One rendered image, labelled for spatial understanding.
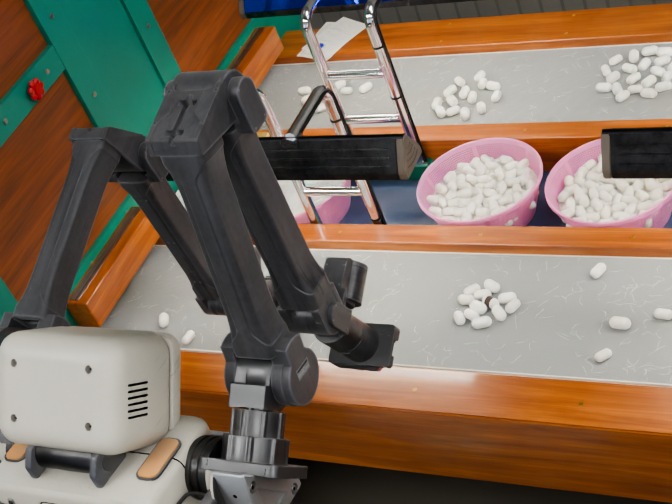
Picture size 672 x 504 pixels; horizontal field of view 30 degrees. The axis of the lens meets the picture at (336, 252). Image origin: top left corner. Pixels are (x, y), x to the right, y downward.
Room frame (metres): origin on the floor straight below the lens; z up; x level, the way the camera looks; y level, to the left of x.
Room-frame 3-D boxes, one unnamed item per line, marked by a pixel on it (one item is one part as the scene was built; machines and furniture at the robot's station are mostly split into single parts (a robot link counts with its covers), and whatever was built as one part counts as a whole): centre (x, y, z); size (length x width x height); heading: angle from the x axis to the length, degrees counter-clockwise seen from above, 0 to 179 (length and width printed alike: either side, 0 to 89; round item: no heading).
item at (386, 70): (2.37, -0.24, 0.90); 0.20 x 0.19 x 0.45; 52
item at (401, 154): (1.99, 0.06, 1.08); 0.62 x 0.08 x 0.07; 52
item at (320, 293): (1.34, 0.06, 1.40); 0.11 x 0.06 x 0.43; 52
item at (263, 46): (2.75, 0.03, 0.83); 0.30 x 0.06 x 0.07; 142
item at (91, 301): (2.21, 0.44, 0.83); 0.30 x 0.06 x 0.07; 142
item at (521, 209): (2.05, -0.33, 0.72); 0.27 x 0.27 x 0.10
